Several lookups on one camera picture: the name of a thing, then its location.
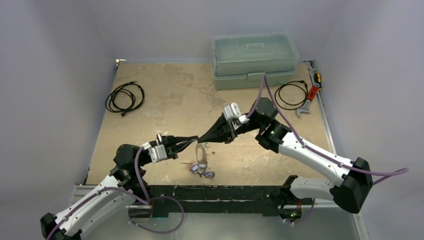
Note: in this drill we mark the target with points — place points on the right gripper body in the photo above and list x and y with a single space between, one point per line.
230 129

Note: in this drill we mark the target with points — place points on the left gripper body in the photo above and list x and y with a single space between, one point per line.
159 137

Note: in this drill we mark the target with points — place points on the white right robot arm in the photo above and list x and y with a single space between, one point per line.
347 183

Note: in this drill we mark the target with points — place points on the red handled adjustable wrench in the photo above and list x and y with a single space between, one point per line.
305 108

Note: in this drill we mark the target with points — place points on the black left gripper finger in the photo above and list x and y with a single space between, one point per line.
171 140
173 150

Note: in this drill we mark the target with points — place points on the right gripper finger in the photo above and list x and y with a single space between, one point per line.
225 138
214 129

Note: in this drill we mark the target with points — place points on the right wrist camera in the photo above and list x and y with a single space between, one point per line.
233 114

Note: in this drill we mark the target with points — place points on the yellow black tool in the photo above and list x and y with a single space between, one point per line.
314 76

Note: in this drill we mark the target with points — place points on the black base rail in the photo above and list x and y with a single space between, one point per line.
267 200

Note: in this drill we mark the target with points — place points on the green plastic toolbox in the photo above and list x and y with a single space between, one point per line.
239 61

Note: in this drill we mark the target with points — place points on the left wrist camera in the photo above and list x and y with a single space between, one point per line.
156 151

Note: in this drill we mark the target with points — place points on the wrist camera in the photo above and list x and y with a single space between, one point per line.
233 114
156 151

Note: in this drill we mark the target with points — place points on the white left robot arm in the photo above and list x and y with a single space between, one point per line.
123 186

